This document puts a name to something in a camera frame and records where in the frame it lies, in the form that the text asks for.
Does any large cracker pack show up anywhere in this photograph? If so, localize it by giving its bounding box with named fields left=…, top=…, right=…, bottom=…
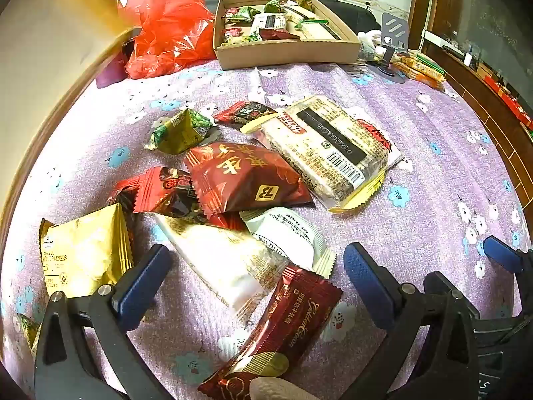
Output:
left=246, top=95, right=390, bottom=212

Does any dark red long snack packet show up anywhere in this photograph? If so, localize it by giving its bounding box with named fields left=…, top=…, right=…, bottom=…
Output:
left=197, top=266, right=343, bottom=400

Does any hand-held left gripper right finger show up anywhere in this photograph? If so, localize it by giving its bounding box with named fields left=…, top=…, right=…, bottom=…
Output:
left=343, top=242, right=479, bottom=400

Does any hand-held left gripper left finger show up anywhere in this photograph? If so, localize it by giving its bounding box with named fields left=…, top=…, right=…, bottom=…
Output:
left=33, top=244, right=172, bottom=400

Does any pale cheese cracker packet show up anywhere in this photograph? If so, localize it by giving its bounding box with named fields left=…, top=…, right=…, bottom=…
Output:
left=153, top=212, right=289, bottom=314

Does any red black snack packet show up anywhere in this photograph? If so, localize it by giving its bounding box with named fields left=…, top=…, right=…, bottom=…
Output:
left=114, top=166, right=247, bottom=231

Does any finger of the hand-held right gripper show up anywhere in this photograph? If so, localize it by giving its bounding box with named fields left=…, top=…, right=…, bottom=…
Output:
left=484, top=235, right=533, bottom=321

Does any cardboard box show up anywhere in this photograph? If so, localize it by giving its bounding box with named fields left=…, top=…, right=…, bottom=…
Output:
left=212, top=0, right=361, bottom=70

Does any green gold snack packet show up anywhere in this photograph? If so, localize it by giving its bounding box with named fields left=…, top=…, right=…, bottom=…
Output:
left=144, top=107, right=218, bottom=156

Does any red box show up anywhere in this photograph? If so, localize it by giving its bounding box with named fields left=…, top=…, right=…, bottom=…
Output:
left=483, top=76, right=533, bottom=130

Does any red snack packet gold print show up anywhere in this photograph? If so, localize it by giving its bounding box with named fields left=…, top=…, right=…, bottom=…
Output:
left=183, top=142, right=316, bottom=218

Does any white small snack packet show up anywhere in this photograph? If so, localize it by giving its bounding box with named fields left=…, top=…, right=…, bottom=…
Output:
left=241, top=207, right=337, bottom=278

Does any red plastic bag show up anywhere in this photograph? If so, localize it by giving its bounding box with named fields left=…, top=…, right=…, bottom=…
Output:
left=117, top=0, right=218, bottom=81

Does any small gold green packet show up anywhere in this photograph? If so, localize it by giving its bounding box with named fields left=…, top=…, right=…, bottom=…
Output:
left=16, top=312, right=41, bottom=353

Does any purple floral tablecloth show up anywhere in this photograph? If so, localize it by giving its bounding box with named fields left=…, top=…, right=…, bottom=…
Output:
left=0, top=56, right=533, bottom=400

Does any gold cracker packet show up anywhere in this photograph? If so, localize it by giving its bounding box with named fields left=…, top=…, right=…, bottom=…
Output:
left=39, top=202, right=135, bottom=299

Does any dark wooden sideboard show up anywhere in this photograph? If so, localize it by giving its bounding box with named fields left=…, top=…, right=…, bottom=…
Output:
left=433, top=46, right=533, bottom=201

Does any yellow box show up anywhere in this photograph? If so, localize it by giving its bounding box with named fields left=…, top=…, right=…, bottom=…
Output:
left=0, top=0, right=144, bottom=217

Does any stack of orange packets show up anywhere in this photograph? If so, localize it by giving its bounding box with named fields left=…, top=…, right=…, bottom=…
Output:
left=390, top=49, right=446, bottom=92

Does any grey phone stand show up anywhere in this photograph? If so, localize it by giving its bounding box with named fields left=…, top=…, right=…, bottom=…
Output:
left=380, top=12, right=412, bottom=85

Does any small dark red snack packet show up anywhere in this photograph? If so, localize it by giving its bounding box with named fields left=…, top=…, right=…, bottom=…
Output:
left=214, top=101, right=278, bottom=131

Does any red white snack packet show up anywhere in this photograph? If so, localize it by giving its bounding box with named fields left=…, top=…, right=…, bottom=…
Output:
left=360, top=119, right=405, bottom=165

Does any pile of assorted snack packets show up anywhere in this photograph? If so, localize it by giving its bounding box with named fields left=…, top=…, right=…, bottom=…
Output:
left=221, top=0, right=342, bottom=46

